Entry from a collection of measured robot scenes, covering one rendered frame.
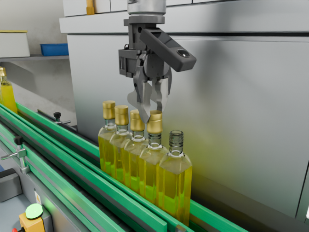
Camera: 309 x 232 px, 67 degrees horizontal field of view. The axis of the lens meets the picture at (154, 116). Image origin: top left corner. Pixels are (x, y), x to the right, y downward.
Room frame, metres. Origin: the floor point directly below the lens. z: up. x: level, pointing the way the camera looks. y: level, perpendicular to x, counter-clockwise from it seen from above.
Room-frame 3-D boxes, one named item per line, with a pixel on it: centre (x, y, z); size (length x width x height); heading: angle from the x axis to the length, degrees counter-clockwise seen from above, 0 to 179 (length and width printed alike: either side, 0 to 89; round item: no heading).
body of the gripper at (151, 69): (0.50, 0.02, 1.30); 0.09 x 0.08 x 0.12; 46
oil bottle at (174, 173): (0.44, -0.05, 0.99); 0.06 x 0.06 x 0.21; 46
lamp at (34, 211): (0.56, 0.36, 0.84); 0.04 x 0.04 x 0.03
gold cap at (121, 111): (0.56, 0.08, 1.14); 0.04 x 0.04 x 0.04
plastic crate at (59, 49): (2.69, 1.05, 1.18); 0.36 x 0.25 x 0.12; 119
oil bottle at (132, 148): (0.52, 0.04, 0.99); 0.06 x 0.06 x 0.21; 47
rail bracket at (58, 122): (0.98, 0.41, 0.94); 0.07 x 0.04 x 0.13; 136
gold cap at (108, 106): (0.60, 0.12, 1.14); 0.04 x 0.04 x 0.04
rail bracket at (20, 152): (0.69, 0.47, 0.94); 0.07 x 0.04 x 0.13; 136
